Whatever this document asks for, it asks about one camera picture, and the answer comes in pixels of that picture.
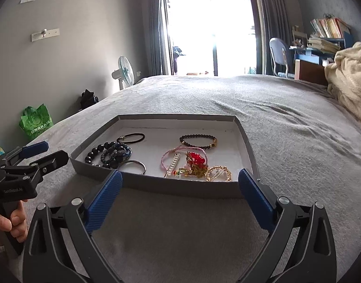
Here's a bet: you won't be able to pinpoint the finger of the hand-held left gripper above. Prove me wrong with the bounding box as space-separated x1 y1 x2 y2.
5 150 69 185
0 141 50 168

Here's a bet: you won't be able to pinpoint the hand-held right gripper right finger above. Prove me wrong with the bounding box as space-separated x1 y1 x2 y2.
236 168 337 283

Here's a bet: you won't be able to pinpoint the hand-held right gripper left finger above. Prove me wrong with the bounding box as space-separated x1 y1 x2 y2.
21 169 123 283

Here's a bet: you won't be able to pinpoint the large black bead bracelet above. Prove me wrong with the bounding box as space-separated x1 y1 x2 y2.
85 142 119 168

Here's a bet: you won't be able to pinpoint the gold hair clip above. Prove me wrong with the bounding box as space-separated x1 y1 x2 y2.
205 166 232 182

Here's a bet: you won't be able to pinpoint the blue patterned bracelet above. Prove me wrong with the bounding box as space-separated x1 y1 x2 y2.
101 143 133 166

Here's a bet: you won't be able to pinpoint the black hair tie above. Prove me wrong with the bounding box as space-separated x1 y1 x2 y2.
116 133 146 145

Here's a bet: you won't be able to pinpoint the red bead hair ornament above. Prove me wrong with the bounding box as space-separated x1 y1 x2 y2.
185 151 210 180

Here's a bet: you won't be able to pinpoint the pearl hair clip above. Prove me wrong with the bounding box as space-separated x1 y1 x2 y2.
164 153 181 178

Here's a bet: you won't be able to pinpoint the small dark bead bracelet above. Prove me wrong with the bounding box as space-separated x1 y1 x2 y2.
180 134 218 149

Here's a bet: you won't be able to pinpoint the grey cardboard box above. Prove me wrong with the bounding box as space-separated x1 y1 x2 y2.
70 113 260 199

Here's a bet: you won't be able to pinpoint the person's left hand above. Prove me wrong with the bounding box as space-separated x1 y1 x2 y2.
0 199 29 244

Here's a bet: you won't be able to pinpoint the green shopping bag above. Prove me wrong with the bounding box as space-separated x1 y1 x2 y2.
19 104 54 141

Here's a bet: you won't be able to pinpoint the plain silver bangle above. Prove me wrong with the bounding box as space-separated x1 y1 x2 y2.
117 160 147 175

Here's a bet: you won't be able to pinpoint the black bag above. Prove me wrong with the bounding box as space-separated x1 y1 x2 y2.
80 89 99 110

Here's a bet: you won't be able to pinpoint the white standing fan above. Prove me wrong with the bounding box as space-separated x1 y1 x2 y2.
111 55 135 90

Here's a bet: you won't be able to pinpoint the brown cabinet panel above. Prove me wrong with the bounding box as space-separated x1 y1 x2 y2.
298 60 328 87

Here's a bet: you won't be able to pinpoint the blue desk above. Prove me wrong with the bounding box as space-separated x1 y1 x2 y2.
290 46 337 65

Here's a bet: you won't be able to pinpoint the blue chair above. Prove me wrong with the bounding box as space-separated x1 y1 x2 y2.
269 37 296 79

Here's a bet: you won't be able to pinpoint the cream blanket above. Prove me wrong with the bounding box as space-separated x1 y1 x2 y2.
324 41 361 129

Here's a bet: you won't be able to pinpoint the dark curtain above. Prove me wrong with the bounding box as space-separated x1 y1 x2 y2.
142 0 169 77
254 0 296 75

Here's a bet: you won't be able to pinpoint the small white shelf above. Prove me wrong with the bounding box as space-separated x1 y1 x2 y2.
291 26 306 48

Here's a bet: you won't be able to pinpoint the stack of papers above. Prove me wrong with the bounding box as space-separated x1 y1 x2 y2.
307 35 342 54

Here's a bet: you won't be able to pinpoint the row of books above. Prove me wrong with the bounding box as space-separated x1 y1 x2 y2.
310 17 352 39

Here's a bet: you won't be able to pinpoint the pink cord bracelet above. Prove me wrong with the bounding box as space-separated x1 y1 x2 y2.
161 144 210 176

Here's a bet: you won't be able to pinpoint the white wall hook rack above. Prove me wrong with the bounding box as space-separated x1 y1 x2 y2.
31 28 60 42

